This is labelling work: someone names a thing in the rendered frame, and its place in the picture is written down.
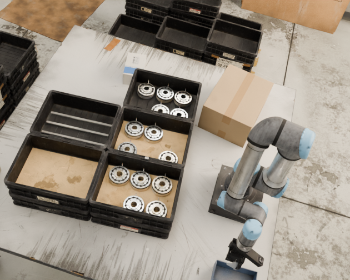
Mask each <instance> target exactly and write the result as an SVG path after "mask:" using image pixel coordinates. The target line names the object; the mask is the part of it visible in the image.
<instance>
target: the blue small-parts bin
mask: <svg viewBox="0 0 350 280"><path fill-rule="evenodd" d="M257 275H258V272H256V271H253V270H250V269H247V268H243V267H241V268H240V269H239V270H234V269H233V268H232V267H230V266H228V265H227V262H223V261H220V260H216V262H215V264H214V266H213V271H212V276H211V280H257Z"/></svg>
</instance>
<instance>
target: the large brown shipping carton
mask: <svg viewBox="0 0 350 280"><path fill-rule="evenodd" d="M273 85H274V83H272V82H270V81H268V80H266V79H263V78H261V77H259V76H256V75H254V74H252V73H249V72H247V71H245V70H242V69H240V68H238V67H236V66H233V65H231V64H229V65H228V67H227V68H226V70H225V71H224V73H223V74H222V76H221V78H220V79H219V81H218V82H217V84H216V86H215V87H214V89H213V91H212V92H211V94H210V95H209V97H208V98H207V100H206V101H205V103H204V105H203V108H202V111H201V116H200V118H199V122H198V127H199V128H201V129H203V130H205V131H208V132H210V133H212V134H214V135H217V136H219V137H221V138H223V139H225V140H227V141H229V142H231V143H233V144H236V145H238V146H240V147H242V148H243V146H244V144H245V142H246V140H247V137H248V135H249V133H250V131H251V129H252V128H253V126H254V124H255V122H256V120H257V118H258V116H259V114H260V112H261V110H262V108H263V106H264V104H265V102H266V100H267V98H268V96H269V93H270V91H271V89H272V87H273Z"/></svg>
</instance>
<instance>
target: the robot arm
mask: <svg viewBox="0 0 350 280"><path fill-rule="evenodd" d="M315 137H316V134H315V132H314V131H312V130H310V129H309V128H305V127H302V126H300V125H298V124H295V123H293V122H291V121H288V120H286V119H284V118H282V117H276V116H275V117H268V118H266V119H263V120H262V121H260V122H258V123H257V124H256V125H255V126H254V127H253V128H252V129H251V131H250V133H249V135H248V137H247V142H248V143H247V145H246V148H245V150H244V152H243V155H242V157H241V158H239V159H238V160H237V161H236V163H235V164H234V167H233V171H232V174H230V175H229V176H228V177H227V178H226V180H225V183H224V189H225V191H222V193H221V195H220V197H219V199H218V201H217V205H218V206H219V207H221V208H223V209H224V210H227V211H229V212H231V213H233V214H235V215H237V216H239V217H241V218H243V219H245V220H246V221H245V224H244V226H243V228H242V230H241V232H240V234H239V236H238V238H237V239H236V238H233V239H232V241H231V242H230V244H229V246H228V247H229V250H228V253H227V255H226V258H225V260H227V261H230V262H232V263H227V265H228V266H230V267H232V268H233V269H234V270H239V269H240V268H241V266H242V264H243V263H244V261H245V258H247V259H248V260H249V261H251V262H252V263H253V264H255V265H256V266H257V267H261V266H263V262H264V258H263V257H262V256H261V255H260V254H258V253H257V252H256V251H254V250H253V249H252V248H253V246H254V244H255V243H256V241H257V239H258V238H259V237H260V235H261V233H262V227H263V224H264V222H265V220H266V218H267V214H268V207H267V206H266V205H265V204H264V203H262V202H254V203H253V204H251V203H249V202H247V201H245V200H244V199H247V198H248V197H249V196H250V195H251V194H252V192H253V189H256V190H259V191H261V192H263V193H265V194H267V195H269V196H271V197H274V198H280V197H281V196H282V195H283V194H284V192H285V191H286V189H287V187H288V184H289V178H287V174H288V173H289V171H290V170H291V168H292V166H293V165H294V163H295V161H298V160H300V159H307V158H308V155H309V153H310V150H311V148H312V145H313V142H314V139H315ZM270 144H271V145H273V146H275V147H277V154H276V155H275V157H274V159H273V161H272V163H271V165H270V166H269V167H267V168H266V167H263V166H261V165H260V163H259V162H260V160H261V157H262V155H263V152H264V150H265V149H268V148H269V146H270Z"/></svg>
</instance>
